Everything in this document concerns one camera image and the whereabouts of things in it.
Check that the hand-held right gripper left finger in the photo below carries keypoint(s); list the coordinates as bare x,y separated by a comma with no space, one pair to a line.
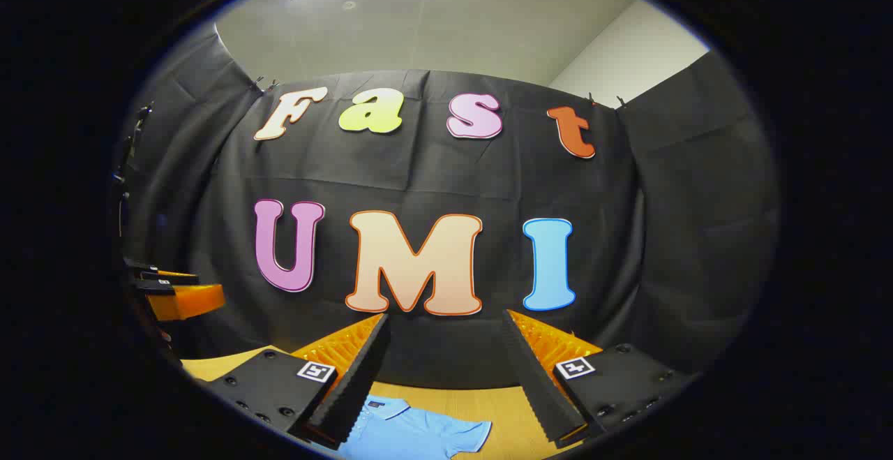
356,383

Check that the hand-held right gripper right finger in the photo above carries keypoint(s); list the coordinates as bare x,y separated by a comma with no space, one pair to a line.
537,383

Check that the black backdrop cloth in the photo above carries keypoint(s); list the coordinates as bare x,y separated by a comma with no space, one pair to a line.
432,181

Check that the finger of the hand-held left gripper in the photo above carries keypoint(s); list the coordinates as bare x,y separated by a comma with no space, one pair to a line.
171,278
188,301

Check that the light blue T-shirt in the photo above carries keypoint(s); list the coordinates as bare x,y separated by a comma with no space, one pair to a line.
404,432

